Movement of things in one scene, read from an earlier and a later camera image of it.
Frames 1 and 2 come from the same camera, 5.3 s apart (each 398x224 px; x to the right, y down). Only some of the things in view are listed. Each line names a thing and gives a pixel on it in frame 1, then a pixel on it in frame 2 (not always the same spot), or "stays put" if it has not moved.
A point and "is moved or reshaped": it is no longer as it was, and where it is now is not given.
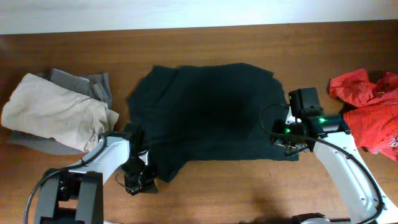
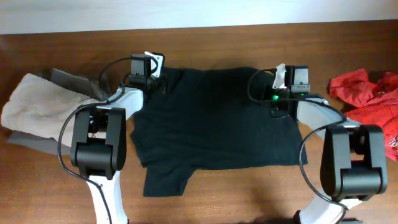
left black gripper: x=137 y=179 to x=160 y=83
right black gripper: x=280 y=137 to x=277 y=112
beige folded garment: x=41 y=107 stays put
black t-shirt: x=188 y=115 is moved or reshaped
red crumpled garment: x=374 y=120 stays put
